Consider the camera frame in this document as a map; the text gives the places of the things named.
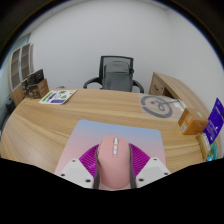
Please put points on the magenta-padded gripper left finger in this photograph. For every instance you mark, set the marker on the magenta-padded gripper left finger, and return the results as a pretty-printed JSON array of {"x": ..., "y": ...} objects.
[{"x": 75, "y": 171}]

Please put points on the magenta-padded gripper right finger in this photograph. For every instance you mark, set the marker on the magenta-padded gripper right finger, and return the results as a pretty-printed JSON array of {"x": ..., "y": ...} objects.
[{"x": 153, "y": 170}]

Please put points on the pink computer mouse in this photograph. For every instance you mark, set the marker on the pink computer mouse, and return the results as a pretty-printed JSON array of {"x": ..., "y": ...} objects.
[{"x": 113, "y": 166}]

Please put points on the pink and blue mouse pad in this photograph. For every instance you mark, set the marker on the pink and blue mouse pad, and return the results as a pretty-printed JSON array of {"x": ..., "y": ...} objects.
[{"x": 90, "y": 133}]

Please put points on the orange cardboard box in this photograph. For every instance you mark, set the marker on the orange cardboard box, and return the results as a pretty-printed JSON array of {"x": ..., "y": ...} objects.
[{"x": 191, "y": 121}]

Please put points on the clear bag with grey circle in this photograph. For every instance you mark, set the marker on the clear bag with grey circle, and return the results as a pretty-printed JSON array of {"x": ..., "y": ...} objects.
[{"x": 156, "y": 105}]

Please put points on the white and green leaflet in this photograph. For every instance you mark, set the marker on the white and green leaflet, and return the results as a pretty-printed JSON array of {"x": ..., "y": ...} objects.
[{"x": 57, "y": 96}]

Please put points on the purple standing pouch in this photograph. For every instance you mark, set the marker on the purple standing pouch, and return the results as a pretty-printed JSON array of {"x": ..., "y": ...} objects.
[{"x": 215, "y": 123}]

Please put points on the black office chair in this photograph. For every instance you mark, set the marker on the black office chair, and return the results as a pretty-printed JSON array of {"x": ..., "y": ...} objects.
[{"x": 91, "y": 81}]

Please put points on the cardboard box with dark items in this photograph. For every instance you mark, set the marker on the cardboard box with dark items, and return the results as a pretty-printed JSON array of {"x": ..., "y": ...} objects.
[{"x": 36, "y": 86}]

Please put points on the grey backpack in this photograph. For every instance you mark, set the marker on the grey backpack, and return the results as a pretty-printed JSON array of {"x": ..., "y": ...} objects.
[{"x": 116, "y": 76}]

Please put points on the wooden shelf unit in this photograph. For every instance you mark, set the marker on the wooden shelf unit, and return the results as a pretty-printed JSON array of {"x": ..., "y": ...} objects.
[{"x": 20, "y": 66}]

